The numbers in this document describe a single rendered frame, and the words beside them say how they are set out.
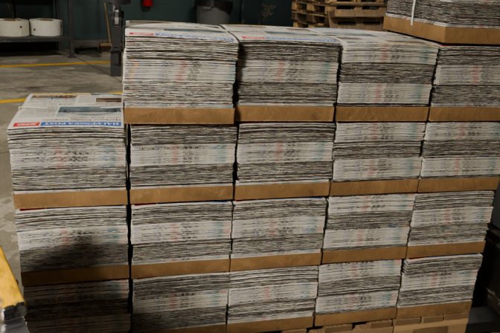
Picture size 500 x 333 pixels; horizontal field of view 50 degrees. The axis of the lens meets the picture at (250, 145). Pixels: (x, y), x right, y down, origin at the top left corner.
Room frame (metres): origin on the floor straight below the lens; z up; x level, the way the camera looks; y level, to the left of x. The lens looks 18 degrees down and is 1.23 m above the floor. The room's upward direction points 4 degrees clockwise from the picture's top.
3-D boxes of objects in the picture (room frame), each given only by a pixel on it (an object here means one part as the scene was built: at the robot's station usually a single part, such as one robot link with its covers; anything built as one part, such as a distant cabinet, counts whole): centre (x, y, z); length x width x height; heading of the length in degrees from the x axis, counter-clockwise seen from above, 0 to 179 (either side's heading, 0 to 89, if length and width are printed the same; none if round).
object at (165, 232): (1.59, 0.08, 0.42); 1.17 x 0.39 x 0.83; 105
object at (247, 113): (1.63, -0.05, 0.86); 0.38 x 0.29 x 0.04; 13
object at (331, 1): (8.28, -1.21, 0.65); 1.33 x 0.94 x 1.30; 129
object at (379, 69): (1.70, -0.33, 0.95); 0.38 x 0.29 x 0.23; 14
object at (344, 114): (1.70, -0.33, 0.86); 0.38 x 0.29 x 0.04; 14
